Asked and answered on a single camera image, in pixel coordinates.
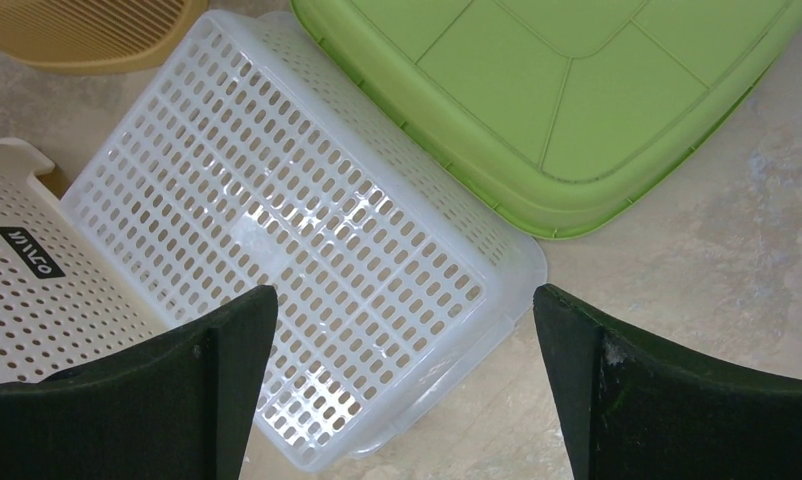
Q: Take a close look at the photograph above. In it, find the green solid plastic tub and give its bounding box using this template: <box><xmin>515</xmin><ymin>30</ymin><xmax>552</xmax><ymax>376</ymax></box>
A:
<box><xmin>291</xmin><ymin>1</ymin><xmax>802</xmax><ymax>239</ymax></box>

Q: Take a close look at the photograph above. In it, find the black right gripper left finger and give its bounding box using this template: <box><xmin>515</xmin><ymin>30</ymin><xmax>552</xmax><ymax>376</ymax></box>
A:
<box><xmin>0</xmin><ymin>286</ymin><xmax>278</xmax><ymax>479</ymax></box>

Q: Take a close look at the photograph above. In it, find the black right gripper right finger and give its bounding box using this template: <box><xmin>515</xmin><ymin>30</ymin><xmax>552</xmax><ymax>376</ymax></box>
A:
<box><xmin>533</xmin><ymin>284</ymin><xmax>802</xmax><ymax>479</ymax></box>

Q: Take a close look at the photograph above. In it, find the green perforated plastic basket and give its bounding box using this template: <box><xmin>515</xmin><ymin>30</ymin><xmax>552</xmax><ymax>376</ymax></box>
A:
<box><xmin>61</xmin><ymin>10</ymin><xmax>548</xmax><ymax>473</ymax></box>

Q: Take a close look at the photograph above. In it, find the cream perforated laundry basket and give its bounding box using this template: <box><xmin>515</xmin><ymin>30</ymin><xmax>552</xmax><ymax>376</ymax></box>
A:
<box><xmin>0</xmin><ymin>138</ymin><xmax>167</xmax><ymax>384</ymax></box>

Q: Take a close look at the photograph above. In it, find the yellow orange slatted bin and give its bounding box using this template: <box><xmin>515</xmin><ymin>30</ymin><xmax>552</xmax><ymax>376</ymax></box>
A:
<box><xmin>0</xmin><ymin>0</ymin><xmax>209</xmax><ymax>75</ymax></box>

